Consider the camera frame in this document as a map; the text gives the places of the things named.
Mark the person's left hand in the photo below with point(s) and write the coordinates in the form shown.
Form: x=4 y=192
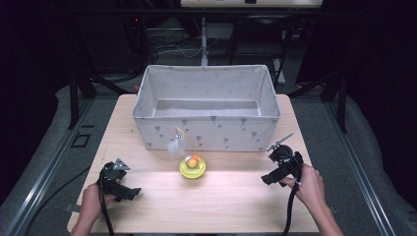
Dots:
x=91 y=201

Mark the black chair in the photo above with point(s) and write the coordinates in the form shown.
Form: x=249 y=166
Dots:
x=259 y=36

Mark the white metal pole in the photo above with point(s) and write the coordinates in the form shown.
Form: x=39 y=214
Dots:
x=204 y=42

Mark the yellow cat toy with feather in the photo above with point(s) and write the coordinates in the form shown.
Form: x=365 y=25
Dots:
x=192 y=168

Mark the aluminium floor rail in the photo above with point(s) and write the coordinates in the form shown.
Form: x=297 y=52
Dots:
x=42 y=183
x=360 y=177

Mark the black metal stand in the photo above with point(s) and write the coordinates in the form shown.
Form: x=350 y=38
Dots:
x=342 y=101
x=73 y=98

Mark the grey tape strip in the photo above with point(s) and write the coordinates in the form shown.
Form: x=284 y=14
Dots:
x=72 y=207

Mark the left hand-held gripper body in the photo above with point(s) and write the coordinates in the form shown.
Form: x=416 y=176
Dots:
x=109 y=178

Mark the grey patterned fabric storage box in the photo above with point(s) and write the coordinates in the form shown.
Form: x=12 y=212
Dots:
x=209 y=134

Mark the person's right hand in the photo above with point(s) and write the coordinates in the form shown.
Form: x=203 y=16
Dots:
x=311 y=188

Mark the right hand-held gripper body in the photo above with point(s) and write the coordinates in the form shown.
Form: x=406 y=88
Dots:
x=286 y=160

